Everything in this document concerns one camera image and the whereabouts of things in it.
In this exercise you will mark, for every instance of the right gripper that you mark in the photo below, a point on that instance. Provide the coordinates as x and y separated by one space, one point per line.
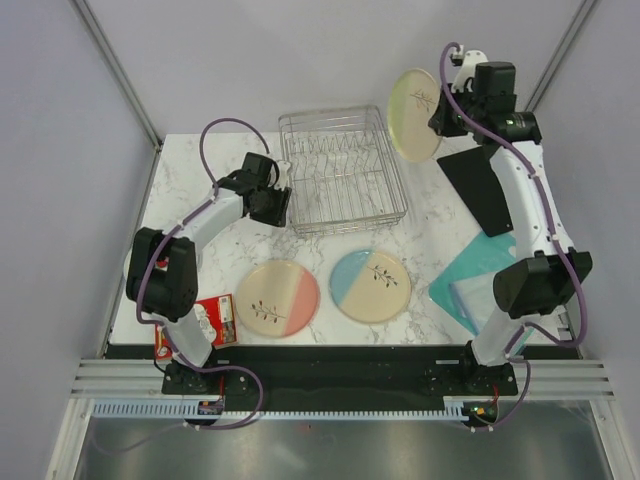
440 121

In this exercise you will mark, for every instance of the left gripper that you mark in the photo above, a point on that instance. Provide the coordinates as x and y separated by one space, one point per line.
278 215

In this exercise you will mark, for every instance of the green and cream plate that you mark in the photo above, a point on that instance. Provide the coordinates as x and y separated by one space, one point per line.
412 103

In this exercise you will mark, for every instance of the metal wire dish rack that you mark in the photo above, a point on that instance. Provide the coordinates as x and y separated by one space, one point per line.
343 173

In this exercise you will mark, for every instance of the blue and cream plate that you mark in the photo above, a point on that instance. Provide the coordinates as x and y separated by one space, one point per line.
370 286

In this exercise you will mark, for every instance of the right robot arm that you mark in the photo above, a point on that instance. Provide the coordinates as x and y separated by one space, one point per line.
548 271

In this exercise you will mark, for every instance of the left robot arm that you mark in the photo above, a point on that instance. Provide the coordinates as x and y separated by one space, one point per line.
162 269

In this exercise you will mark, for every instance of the black square mat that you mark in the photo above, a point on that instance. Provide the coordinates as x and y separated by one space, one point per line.
473 179

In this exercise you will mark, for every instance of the pink and cream plate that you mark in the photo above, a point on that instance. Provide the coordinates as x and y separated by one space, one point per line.
277 299

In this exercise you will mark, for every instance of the red instruction card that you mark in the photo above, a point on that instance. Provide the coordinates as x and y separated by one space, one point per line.
216 321

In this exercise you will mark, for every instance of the watermelon pattern plate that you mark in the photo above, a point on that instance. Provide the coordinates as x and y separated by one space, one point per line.
127 260

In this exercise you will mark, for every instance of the teal cutting mat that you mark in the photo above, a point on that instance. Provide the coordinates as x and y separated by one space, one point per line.
481 256

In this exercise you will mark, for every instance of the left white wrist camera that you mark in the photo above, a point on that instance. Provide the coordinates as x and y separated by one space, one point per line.
283 170

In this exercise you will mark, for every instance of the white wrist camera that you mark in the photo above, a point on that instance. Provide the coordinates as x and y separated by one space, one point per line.
465 61
283 170

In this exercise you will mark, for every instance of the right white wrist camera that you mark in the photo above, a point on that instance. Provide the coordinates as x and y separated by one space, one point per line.
465 61

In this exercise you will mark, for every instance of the right aluminium frame post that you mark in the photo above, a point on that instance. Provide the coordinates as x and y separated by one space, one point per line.
561 52

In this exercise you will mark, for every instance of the aluminium frame post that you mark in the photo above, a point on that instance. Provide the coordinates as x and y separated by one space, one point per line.
116 69
561 52

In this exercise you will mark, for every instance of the white slotted cable duct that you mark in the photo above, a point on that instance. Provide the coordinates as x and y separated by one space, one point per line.
192 409

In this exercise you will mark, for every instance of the left aluminium frame post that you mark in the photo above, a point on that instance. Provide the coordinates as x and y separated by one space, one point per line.
116 69

